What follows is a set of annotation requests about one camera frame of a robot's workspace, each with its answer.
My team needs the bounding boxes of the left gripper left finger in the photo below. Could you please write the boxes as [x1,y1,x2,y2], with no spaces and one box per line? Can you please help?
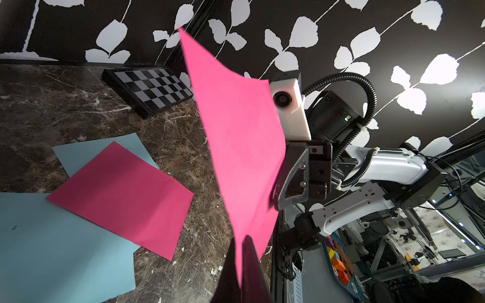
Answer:
[211,238,243,303]

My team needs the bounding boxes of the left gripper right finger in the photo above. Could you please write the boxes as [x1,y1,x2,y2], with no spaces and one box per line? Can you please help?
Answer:
[241,236,273,303]

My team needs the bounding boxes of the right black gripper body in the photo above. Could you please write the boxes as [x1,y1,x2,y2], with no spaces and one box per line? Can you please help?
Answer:
[307,140,333,201]

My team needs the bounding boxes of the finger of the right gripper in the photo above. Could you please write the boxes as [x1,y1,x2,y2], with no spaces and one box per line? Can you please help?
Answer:
[272,142,309,211]

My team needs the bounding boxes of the pink paper sheet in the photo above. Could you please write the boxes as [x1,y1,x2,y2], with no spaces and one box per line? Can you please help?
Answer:
[47,142,194,260]
[179,30,285,281]

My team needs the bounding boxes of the light blue paper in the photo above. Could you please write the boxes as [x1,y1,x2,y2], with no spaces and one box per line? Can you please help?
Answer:
[53,133,159,178]
[1,193,139,302]

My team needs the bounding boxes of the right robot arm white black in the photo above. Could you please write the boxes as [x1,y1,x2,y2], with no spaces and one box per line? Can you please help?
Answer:
[270,72,447,254]

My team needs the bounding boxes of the colorful toy tray outside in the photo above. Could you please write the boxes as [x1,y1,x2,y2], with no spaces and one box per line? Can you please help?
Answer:
[324,232,365,302]

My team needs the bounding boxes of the checkerboard calibration board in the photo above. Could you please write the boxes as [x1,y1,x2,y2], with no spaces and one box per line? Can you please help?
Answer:
[102,67,193,119]

